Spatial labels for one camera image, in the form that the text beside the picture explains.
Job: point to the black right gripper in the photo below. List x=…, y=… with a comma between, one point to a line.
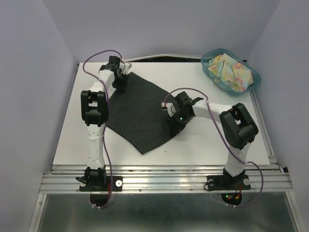
x=174, y=127

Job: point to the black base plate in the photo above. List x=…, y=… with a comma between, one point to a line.
x=116, y=184
x=221, y=182

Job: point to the metal lower shelf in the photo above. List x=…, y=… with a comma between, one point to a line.
x=165, y=213

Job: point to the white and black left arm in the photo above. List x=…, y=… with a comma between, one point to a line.
x=95, y=114

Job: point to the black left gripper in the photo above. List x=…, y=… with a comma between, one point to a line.
x=123, y=86

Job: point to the teal plastic basket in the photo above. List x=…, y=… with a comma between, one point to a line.
x=212, y=54

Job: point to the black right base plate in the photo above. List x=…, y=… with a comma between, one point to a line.
x=221, y=182

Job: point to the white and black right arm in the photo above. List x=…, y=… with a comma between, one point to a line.
x=234, y=124

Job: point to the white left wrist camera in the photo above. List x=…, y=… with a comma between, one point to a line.
x=125, y=67

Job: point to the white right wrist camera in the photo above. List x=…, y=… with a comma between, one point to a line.
x=169, y=108

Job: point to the dark dotted skirt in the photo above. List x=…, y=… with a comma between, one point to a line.
x=136, y=114

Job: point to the pastel floral skirt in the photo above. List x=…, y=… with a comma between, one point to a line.
x=230, y=72

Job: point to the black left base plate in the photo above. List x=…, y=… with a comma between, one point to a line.
x=116, y=184

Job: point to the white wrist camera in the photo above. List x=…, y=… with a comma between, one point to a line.
x=169, y=108
x=125, y=67

